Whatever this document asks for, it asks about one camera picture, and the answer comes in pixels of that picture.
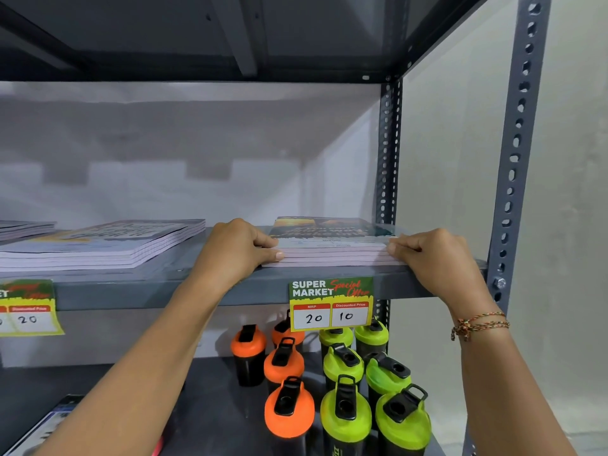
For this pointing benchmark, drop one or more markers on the person's right hand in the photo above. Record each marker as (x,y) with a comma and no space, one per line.
(446,268)

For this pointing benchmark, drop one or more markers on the person's left hand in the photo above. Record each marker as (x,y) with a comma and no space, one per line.
(232,254)

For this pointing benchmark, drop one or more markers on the person's left thumb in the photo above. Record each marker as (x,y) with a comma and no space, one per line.
(270,255)

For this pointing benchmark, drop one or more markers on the person's right thumb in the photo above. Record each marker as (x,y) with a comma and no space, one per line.
(400,255)

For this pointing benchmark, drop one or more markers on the stack of dark cover notebooks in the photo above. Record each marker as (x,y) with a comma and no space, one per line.
(327,242)

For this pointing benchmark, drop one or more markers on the person's left forearm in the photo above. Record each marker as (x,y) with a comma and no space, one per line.
(142,370)

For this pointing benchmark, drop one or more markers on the person's right forearm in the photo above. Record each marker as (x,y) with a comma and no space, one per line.
(503,389)

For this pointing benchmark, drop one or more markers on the green and yellow price label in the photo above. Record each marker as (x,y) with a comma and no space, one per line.
(331,303)
(28,306)

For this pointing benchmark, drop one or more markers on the orange lid shaker bottle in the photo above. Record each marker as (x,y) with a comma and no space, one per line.
(283,363)
(280,334)
(248,351)
(289,413)

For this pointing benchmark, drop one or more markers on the grey metal shelf rack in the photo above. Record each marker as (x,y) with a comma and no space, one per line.
(190,289)

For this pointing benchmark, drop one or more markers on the stack of pale cover notebooks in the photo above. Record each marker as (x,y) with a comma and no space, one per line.
(118,244)
(21,227)

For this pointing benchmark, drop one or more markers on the group of green lid shakers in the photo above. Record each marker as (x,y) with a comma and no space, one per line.
(344,413)

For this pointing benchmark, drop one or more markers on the plastic wrapped printed book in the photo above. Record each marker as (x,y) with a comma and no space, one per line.
(28,434)

